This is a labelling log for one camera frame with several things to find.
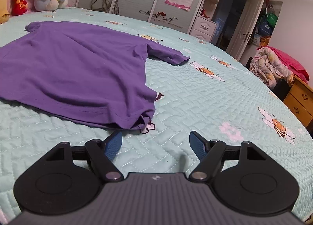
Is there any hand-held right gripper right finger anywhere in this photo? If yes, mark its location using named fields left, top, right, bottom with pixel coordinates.
left=189, top=131, right=267, bottom=182

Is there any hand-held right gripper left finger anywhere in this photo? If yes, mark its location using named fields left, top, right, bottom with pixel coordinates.
left=45, top=131, right=124, bottom=183

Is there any purple t-shirt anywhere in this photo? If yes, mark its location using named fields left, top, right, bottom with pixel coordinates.
left=0, top=21, right=191, bottom=131

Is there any bee-print quilted bed cover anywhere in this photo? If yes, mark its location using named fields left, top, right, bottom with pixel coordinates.
left=0, top=7, right=313, bottom=225

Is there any black chair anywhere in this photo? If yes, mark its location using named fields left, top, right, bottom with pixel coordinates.
left=245, top=56, right=292, bottom=102

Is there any floral rolled quilt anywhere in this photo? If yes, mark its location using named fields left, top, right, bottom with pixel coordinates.
left=249, top=47, right=295, bottom=88

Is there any wooden desk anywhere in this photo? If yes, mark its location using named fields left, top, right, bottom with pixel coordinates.
left=283, top=76, right=313, bottom=128

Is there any white drawer cabinet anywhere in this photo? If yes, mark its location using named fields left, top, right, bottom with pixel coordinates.
left=189, top=16, right=218, bottom=40

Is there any stack of colourful boxes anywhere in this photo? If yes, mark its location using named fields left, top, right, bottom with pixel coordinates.
left=253, top=33, right=271, bottom=48

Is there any rolled pink grey quilt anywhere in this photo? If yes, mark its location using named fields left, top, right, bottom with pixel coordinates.
left=263, top=46, right=310, bottom=81

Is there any white door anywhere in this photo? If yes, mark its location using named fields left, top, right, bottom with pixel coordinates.
left=226, top=0, right=266, bottom=61

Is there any blue bag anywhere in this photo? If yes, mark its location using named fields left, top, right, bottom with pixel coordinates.
left=259, top=16, right=272, bottom=35

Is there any grey rings decal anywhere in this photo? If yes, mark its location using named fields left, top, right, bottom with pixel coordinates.
left=90, top=0, right=120, bottom=15

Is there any green bag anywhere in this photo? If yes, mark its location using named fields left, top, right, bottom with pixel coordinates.
left=266, top=12, right=278, bottom=28

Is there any grey sliding-door wardrobe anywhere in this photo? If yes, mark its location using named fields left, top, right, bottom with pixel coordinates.
left=75, top=0, right=216, bottom=34

